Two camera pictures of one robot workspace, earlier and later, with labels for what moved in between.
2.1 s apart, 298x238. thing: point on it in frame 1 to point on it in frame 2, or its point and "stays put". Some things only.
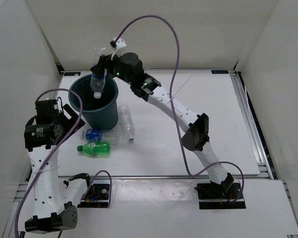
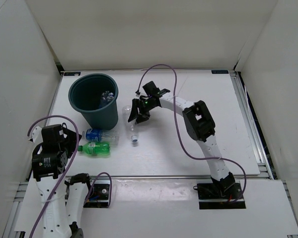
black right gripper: [105, 62] to [140, 117]
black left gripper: [74, 117] to [70, 139]
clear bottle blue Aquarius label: [98, 86] to [107, 95]
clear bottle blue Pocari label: [110, 136] stays put
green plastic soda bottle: [95, 148] stays put
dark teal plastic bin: [101, 113] stays put
